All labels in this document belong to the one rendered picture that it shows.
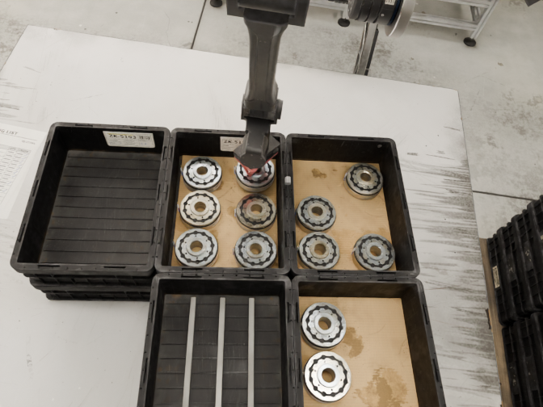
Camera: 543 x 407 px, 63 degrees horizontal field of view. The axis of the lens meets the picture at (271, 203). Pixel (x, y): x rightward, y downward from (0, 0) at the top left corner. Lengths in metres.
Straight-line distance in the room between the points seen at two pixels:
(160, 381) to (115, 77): 1.05
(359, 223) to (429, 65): 1.95
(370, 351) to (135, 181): 0.73
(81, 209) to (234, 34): 1.92
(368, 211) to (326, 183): 0.14
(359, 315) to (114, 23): 2.39
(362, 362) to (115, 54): 1.31
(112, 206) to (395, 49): 2.25
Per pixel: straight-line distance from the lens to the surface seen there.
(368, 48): 1.86
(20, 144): 1.56
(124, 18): 3.05
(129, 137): 1.23
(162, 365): 1.05
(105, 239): 1.17
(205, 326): 1.06
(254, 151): 0.94
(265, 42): 0.69
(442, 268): 1.39
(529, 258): 1.93
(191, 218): 1.13
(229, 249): 1.12
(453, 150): 1.64
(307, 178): 1.24
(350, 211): 1.21
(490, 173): 2.65
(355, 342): 1.09
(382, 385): 1.09
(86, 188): 1.25
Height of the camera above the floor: 1.85
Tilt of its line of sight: 60 degrees down
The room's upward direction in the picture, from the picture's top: 11 degrees clockwise
